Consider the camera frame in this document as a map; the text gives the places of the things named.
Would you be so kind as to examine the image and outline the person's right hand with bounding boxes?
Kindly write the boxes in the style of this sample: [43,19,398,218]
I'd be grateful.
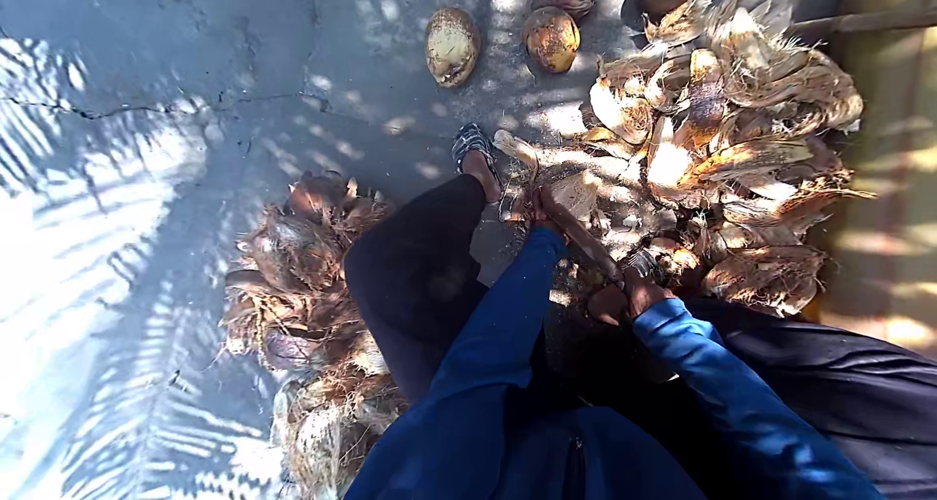
[621,266,678,321]

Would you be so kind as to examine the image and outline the person's left forearm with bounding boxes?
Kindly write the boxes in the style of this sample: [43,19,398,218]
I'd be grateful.
[430,226,568,406]

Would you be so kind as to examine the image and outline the person's legs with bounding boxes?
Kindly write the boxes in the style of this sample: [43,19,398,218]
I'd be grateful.
[344,122,937,500]

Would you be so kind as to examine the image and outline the person's body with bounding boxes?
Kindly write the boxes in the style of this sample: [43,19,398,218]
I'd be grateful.
[344,383,710,500]

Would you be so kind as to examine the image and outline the wooden pole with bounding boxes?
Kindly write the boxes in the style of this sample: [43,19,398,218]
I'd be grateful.
[787,10,937,39]

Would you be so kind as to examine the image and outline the orange brown coconut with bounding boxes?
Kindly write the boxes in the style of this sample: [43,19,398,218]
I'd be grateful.
[522,6,581,74]

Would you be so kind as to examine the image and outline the pale yellow coconut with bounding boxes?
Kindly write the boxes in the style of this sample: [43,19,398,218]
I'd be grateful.
[425,7,482,89]

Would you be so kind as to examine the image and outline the person's right forearm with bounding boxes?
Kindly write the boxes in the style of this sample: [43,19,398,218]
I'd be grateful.
[632,297,883,500]

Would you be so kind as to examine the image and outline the pile of coconut husks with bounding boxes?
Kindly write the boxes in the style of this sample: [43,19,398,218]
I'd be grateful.
[552,0,876,318]
[220,171,409,500]

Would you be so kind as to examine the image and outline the smooth reddish brown rounded object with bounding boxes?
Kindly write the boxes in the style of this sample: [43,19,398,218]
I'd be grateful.
[587,284,629,327]

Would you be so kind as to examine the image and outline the pale curved husk piece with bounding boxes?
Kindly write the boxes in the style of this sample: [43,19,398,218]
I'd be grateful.
[492,129,540,182]

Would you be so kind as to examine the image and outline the person's left hand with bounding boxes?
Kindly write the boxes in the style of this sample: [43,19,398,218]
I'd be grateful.
[530,186,569,243]

